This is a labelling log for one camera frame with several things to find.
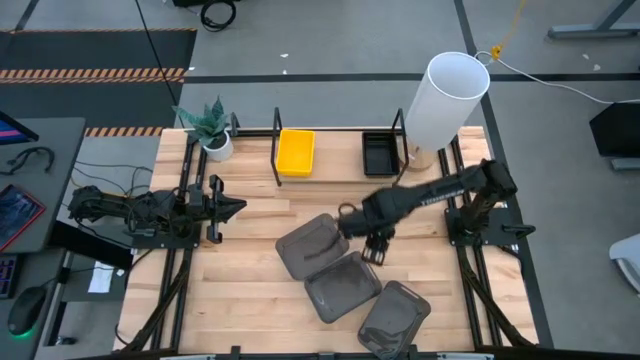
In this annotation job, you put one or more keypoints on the yellow plastic basket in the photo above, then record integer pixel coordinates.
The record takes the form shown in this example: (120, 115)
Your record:
(296, 152)

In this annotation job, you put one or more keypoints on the grey side table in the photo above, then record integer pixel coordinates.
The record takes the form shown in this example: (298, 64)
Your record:
(100, 150)

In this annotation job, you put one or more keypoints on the black mesh plastic basket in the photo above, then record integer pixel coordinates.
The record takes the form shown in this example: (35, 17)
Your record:
(380, 155)

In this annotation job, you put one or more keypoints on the black keyboard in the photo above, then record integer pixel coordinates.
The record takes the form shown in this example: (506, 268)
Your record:
(7, 275)

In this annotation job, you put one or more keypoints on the grey desk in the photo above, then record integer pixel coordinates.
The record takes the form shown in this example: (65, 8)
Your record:
(60, 200)

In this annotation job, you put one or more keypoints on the snake plant in white pot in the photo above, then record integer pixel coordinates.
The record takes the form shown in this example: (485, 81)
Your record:
(220, 147)

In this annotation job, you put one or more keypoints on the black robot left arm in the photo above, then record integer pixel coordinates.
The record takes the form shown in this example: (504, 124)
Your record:
(150, 210)

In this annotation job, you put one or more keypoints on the black box under desk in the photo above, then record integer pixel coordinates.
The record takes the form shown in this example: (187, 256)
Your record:
(95, 247)

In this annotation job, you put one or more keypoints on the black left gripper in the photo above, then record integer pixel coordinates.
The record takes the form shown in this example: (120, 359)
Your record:
(216, 207)

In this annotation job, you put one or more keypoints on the black monitor back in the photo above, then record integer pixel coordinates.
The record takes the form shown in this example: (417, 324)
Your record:
(617, 130)

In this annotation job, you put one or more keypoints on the white chair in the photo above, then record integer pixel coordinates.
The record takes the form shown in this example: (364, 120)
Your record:
(627, 260)

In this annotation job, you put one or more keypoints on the white paper sheet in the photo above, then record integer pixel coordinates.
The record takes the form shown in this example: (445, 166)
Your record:
(101, 277)

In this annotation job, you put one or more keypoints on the black computer mouse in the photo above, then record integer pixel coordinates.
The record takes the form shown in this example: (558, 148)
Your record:
(27, 310)

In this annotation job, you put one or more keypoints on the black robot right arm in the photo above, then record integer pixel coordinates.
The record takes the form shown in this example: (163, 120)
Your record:
(440, 192)

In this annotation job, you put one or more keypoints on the wooden shelf with black frame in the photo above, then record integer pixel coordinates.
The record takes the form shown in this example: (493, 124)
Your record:
(337, 160)

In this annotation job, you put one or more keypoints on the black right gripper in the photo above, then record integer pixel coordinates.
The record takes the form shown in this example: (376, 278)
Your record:
(377, 220)

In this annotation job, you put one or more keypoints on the grey desk foot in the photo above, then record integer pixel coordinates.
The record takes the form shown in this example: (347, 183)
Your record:
(590, 32)

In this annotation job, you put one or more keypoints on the black aluminium rig frame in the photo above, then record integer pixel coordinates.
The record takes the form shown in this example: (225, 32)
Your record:
(176, 320)

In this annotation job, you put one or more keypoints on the grey translucent plastic basket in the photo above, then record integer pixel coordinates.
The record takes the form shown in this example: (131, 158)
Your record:
(342, 287)
(395, 320)
(307, 247)

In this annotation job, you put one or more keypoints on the white cylindrical bin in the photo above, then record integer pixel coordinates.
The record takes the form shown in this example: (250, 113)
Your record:
(445, 100)

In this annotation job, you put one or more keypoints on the black mat with hazard stripe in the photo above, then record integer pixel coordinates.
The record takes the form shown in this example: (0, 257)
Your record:
(100, 50)
(75, 105)

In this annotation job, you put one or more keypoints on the tablet in red case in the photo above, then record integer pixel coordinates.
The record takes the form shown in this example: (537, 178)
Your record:
(17, 212)

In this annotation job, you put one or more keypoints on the monitor with blue screen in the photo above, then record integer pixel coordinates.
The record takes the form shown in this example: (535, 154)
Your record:
(12, 131)

